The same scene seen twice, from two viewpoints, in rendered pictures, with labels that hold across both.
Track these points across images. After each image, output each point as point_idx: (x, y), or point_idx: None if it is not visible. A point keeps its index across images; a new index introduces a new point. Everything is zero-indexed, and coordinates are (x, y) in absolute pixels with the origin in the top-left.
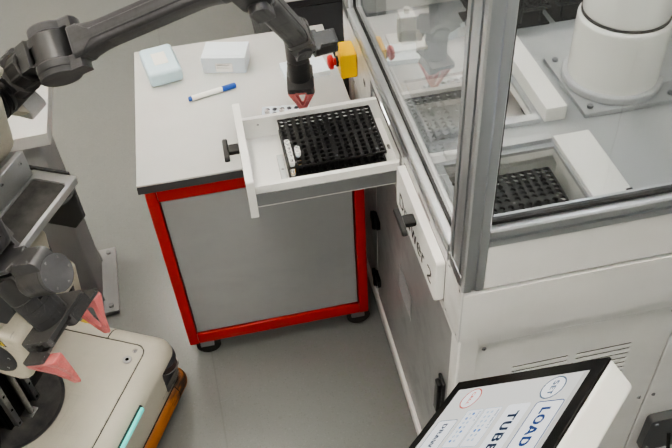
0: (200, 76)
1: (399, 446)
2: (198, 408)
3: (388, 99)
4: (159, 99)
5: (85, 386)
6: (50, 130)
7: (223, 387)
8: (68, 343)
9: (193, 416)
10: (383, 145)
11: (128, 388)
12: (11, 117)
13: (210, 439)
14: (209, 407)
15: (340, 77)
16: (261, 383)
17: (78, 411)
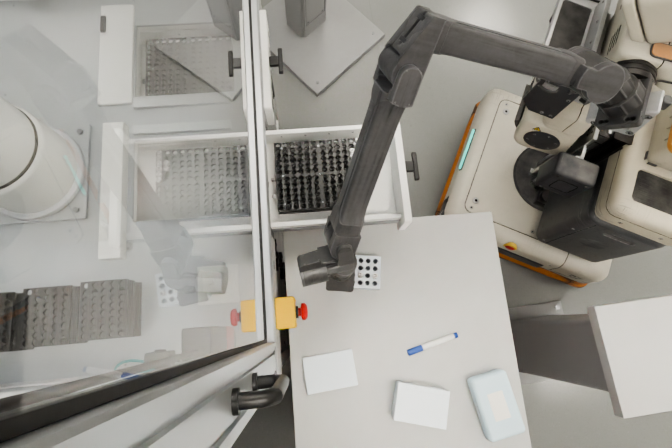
0: (447, 382)
1: None
2: (422, 216)
3: (263, 156)
4: (488, 345)
5: (500, 183)
6: (593, 324)
7: None
8: (521, 221)
9: (425, 210)
10: (275, 150)
11: (471, 177)
12: (639, 341)
13: (413, 192)
14: (415, 215)
15: (291, 350)
16: None
17: (501, 165)
